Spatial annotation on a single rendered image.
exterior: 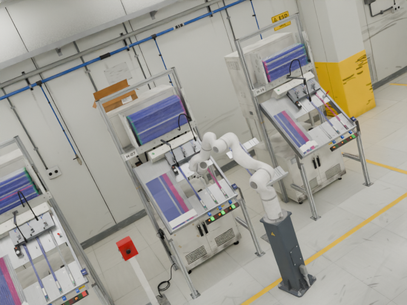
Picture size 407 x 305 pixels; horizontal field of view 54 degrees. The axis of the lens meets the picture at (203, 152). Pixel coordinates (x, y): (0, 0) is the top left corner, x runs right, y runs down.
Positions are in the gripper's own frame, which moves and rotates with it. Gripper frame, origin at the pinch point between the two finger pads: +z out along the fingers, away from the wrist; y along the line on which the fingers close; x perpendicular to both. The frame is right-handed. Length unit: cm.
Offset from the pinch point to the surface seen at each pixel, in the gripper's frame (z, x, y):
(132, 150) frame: -9, -47, 43
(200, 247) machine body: 49, 54, 23
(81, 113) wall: 100, -155, 58
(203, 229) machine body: 39, 41, 13
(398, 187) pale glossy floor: 15, 107, -178
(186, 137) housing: -0.6, -38.0, -8.9
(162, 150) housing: -0.7, -37.3, 17.0
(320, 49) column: 113, -101, -285
